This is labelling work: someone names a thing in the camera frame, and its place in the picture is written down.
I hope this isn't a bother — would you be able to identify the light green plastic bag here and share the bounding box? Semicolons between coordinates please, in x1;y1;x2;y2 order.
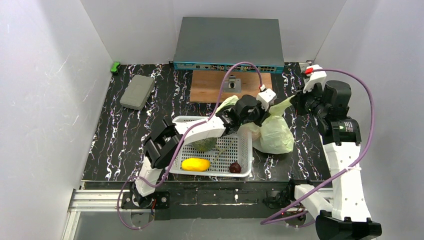
215;94;294;155

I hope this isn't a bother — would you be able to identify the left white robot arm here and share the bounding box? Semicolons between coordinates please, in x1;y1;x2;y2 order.
130;95;270;206

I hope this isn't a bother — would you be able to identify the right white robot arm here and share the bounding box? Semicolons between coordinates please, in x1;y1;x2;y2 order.
288;80;382;240

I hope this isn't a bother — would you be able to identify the dark red fake fruit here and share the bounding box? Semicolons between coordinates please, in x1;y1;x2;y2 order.
229;162;242;174

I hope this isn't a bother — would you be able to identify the green fake melon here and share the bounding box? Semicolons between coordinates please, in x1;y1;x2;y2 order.
191;137;218;152

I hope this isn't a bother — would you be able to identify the yellow fake mango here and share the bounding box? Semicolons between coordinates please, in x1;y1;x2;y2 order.
181;157;211;172

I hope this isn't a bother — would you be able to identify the white plastic basket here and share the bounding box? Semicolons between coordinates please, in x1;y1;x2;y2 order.
168;116;254;178

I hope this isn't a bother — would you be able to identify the grey rectangular case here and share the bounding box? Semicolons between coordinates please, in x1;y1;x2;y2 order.
119;75;155;111

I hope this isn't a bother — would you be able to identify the green black small tool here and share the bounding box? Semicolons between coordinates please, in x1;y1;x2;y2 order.
110;61;121;75

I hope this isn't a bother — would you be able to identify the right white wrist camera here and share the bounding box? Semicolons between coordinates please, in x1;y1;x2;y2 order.
302;64;327;94

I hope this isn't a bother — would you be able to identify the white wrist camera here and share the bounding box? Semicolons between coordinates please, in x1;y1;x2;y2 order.
302;64;327;94
256;84;277;111

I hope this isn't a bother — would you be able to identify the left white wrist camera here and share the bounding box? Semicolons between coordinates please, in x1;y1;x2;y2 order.
256;84;277;111

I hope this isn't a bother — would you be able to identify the small metal bracket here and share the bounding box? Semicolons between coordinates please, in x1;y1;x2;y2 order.
222;75;242;93

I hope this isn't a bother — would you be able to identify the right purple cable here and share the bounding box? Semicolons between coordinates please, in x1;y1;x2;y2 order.
260;68;376;226

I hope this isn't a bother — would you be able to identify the purple cable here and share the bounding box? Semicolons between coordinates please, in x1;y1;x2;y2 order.
260;68;376;226
116;61;264;231

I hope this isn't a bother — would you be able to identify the grey network switch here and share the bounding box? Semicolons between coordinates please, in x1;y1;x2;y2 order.
170;17;285;74

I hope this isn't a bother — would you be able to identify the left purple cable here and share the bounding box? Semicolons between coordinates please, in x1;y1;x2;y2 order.
116;61;264;231

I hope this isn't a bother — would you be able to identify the black base frame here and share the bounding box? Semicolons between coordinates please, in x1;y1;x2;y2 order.
119;180;294;221

